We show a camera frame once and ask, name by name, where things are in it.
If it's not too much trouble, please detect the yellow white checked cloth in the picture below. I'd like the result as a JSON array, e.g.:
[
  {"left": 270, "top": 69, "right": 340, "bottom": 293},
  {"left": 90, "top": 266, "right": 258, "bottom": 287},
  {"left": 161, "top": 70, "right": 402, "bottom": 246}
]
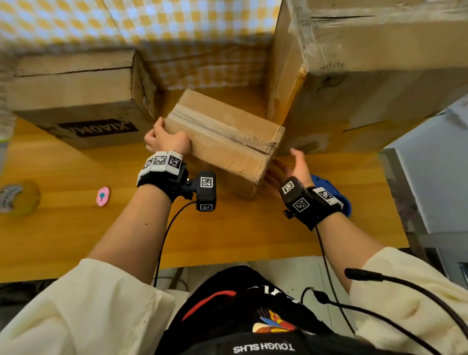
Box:
[{"left": 0, "top": 0, "right": 282, "bottom": 90}]

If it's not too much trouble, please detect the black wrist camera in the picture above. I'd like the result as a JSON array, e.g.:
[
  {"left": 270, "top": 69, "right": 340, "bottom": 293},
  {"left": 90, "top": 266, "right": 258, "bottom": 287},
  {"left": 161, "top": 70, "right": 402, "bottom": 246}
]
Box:
[
  {"left": 279, "top": 177, "right": 313, "bottom": 220},
  {"left": 195, "top": 171, "right": 217, "bottom": 212}
]

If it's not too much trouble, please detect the blue tape dispenser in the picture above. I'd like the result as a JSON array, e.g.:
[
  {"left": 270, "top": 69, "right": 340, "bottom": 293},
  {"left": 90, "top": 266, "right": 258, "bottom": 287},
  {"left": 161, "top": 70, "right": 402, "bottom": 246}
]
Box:
[{"left": 311, "top": 174, "right": 352, "bottom": 219}]

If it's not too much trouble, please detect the black camera cable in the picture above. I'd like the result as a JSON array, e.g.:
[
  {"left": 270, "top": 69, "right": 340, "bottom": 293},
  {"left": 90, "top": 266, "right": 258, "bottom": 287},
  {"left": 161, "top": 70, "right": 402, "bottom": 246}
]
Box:
[
  {"left": 153, "top": 200, "right": 198, "bottom": 288},
  {"left": 315, "top": 226, "right": 357, "bottom": 335}
]

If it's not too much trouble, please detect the person's left hand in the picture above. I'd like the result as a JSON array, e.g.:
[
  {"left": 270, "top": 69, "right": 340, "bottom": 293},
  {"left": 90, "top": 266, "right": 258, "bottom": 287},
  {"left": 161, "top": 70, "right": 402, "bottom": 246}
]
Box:
[{"left": 143, "top": 117, "right": 192, "bottom": 156}]

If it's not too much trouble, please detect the thick black cable plug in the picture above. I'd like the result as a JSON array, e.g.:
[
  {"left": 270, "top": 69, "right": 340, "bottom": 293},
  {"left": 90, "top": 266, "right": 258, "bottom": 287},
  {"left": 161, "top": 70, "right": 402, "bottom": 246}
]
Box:
[{"left": 344, "top": 268, "right": 468, "bottom": 339}]

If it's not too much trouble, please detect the person's right hand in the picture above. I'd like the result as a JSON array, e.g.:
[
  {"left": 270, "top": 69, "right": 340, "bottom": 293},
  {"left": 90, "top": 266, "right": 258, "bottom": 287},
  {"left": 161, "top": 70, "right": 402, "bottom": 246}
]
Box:
[{"left": 265, "top": 148, "right": 315, "bottom": 195}]

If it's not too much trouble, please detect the person's left forearm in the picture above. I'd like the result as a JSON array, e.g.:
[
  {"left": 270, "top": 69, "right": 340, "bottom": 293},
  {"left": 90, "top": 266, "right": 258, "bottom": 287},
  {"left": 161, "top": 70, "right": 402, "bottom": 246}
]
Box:
[{"left": 87, "top": 184, "right": 173, "bottom": 286}]

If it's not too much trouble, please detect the small plain cardboard box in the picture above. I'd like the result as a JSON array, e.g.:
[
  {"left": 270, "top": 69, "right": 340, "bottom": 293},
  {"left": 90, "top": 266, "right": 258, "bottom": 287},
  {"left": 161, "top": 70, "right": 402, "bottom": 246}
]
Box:
[{"left": 162, "top": 89, "right": 286, "bottom": 200}]

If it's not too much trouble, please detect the yellowish tape roll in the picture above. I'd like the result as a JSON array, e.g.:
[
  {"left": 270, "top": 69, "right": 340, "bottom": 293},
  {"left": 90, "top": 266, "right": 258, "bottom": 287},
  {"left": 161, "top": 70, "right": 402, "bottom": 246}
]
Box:
[{"left": 0, "top": 180, "right": 41, "bottom": 219}]

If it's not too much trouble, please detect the person's right forearm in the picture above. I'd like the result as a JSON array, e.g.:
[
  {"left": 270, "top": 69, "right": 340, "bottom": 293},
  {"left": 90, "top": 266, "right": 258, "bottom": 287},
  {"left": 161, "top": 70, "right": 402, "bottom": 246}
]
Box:
[{"left": 316, "top": 212, "right": 385, "bottom": 293}]

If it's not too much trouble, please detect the thin black cable with plug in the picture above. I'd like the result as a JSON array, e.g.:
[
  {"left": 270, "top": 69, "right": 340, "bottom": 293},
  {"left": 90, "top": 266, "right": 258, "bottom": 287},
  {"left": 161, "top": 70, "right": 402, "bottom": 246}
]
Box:
[{"left": 300, "top": 287, "right": 443, "bottom": 355}]

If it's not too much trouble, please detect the black printed garment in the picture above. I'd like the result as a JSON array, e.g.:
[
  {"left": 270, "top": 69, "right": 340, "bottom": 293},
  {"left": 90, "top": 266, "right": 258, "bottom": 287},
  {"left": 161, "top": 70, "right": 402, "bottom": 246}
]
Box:
[{"left": 155, "top": 266, "right": 414, "bottom": 355}]

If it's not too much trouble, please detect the cardboard box with black print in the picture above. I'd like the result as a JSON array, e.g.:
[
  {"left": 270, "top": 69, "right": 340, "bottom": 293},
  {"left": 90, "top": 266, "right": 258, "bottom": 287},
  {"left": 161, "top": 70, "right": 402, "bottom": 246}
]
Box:
[{"left": 5, "top": 49, "right": 158, "bottom": 150}]

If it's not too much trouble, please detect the cream long-sleeved top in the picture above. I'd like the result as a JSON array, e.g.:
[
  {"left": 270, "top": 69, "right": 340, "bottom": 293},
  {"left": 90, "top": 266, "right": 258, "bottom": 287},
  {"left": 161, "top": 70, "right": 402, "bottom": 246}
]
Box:
[{"left": 0, "top": 247, "right": 468, "bottom": 355}]

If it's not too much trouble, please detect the cardboard box with white label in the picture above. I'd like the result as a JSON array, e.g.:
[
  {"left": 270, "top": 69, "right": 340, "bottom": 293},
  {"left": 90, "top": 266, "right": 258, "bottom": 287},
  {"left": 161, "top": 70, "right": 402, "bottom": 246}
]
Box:
[{"left": 266, "top": 0, "right": 468, "bottom": 155}]

